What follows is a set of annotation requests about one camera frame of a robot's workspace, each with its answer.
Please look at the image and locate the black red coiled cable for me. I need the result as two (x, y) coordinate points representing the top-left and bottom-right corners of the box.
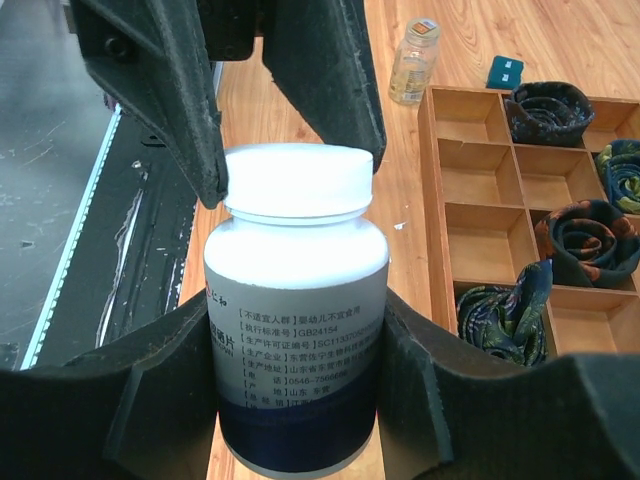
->
(533, 198), (640, 289)

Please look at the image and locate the wooden compartment tray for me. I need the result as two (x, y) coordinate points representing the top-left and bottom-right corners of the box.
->
(418, 82), (639, 367)

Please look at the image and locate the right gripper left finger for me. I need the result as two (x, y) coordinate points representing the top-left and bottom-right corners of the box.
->
(1, 293), (217, 479)

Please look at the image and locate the black green coiled cable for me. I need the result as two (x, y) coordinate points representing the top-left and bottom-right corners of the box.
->
(592, 138), (640, 216)

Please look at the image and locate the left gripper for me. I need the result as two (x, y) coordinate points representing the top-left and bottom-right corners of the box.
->
(70, 0), (387, 209)

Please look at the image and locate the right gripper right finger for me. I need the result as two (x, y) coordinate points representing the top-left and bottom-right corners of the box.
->
(377, 293), (639, 479)

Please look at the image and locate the black coiled cable left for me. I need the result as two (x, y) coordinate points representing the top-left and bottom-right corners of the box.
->
(503, 80), (597, 149)

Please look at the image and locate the teal bottle cap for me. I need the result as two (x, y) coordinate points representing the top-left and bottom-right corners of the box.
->
(486, 55), (524, 90)

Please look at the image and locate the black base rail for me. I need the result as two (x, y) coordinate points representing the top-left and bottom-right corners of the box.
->
(1, 1), (201, 372)

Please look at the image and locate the black coiled cable right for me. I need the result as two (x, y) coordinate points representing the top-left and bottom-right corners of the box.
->
(454, 257), (555, 369)

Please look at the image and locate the white cap pill bottle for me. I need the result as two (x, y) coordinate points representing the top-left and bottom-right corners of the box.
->
(204, 143), (389, 479)

